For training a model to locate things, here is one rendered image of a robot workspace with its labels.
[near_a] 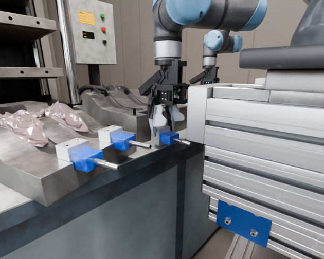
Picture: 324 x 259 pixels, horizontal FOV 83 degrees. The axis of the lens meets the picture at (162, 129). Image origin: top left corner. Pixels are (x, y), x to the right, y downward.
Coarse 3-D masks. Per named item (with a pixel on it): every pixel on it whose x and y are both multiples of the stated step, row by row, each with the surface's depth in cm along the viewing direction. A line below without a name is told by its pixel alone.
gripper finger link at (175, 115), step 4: (168, 108) 56; (172, 108) 56; (176, 108) 55; (168, 112) 57; (172, 112) 57; (176, 112) 56; (168, 116) 58; (172, 116) 58; (176, 116) 57; (180, 116) 56; (168, 120) 59; (172, 120) 58; (176, 120) 58; (180, 120) 57; (168, 124) 59; (172, 124) 59; (172, 128) 59
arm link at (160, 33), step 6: (156, 0) 43; (162, 0) 41; (156, 6) 44; (156, 12) 43; (156, 18) 44; (156, 24) 45; (156, 30) 45; (162, 30) 44; (168, 30) 43; (156, 36) 46; (162, 36) 45; (168, 36) 45; (174, 36) 45; (180, 36) 46
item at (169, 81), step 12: (156, 60) 48; (168, 60) 46; (180, 60) 48; (168, 72) 49; (180, 72) 48; (156, 84) 50; (168, 84) 49; (180, 84) 48; (156, 96) 50; (168, 96) 49; (180, 96) 50
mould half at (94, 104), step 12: (84, 96) 77; (96, 96) 74; (120, 96) 81; (144, 96) 88; (84, 108) 80; (96, 108) 72; (108, 108) 70; (144, 108) 66; (180, 108) 68; (96, 120) 74; (108, 120) 67; (120, 120) 61; (132, 120) 56; (144, 120) 57; (144, 132) 58
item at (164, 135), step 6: (162, 126) 57; (168, 126) 57; (156, 132) 55; (162, 132) 55; (168, 132) 56; (174, 132) 56; (156, 138) 56; (162, 138) 55; (168, 138) 53; (174, 138) 54; (156, 144) 56; (162, 144) 57; (168, 144) 53; (186, 144) 51
